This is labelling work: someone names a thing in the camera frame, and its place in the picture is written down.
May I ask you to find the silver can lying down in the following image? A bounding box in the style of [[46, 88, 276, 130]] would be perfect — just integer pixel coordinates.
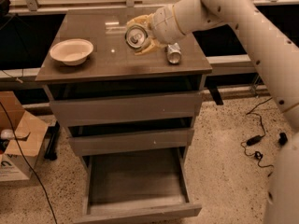
[[166, 43, 181, 64]]

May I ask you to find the metal railing frame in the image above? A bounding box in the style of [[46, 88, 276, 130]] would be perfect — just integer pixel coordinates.
[[0, 0, 299, 106]]

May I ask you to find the grey drawer cabinet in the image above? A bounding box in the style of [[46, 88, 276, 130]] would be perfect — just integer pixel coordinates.
[[35, 6, 213, 224]]

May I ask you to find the black cable on left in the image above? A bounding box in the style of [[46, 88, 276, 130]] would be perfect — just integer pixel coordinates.
[[0, 102, 58, 224]]

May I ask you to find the cardboard box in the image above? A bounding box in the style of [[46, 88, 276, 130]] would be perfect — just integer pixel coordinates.
[[0, 91, 48, 182]]

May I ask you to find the white paper bowl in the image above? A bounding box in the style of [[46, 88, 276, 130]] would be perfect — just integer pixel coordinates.
[[50, 39, 93, 66]]

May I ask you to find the grey middle drawer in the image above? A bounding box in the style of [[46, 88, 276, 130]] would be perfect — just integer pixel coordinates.
[[69, 128, 194, 156]]

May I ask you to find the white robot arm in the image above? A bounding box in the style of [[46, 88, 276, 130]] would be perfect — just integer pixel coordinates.
[[125, 0, 299, 224]]

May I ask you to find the grey top drawer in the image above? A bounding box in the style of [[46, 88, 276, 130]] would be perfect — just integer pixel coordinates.
[[50, 92, 202, 127]]

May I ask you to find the black stand leg left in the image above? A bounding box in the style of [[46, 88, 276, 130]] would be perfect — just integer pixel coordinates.
[[44, 122, 60, 161]]

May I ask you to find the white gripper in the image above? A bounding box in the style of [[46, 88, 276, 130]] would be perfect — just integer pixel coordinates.
[[126, 5, 185, 55]]

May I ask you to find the grey open bottom drawer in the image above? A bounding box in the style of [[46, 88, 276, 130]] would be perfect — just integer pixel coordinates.
[[74, 147, 202, 224]]

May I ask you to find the black power adapter with cable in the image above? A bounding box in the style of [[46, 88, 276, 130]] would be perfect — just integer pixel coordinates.
[[240, 99, 274, 168]]

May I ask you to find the green soda can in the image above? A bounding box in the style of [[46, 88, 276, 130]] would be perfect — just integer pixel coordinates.
[[125, 24, 148, 49]]

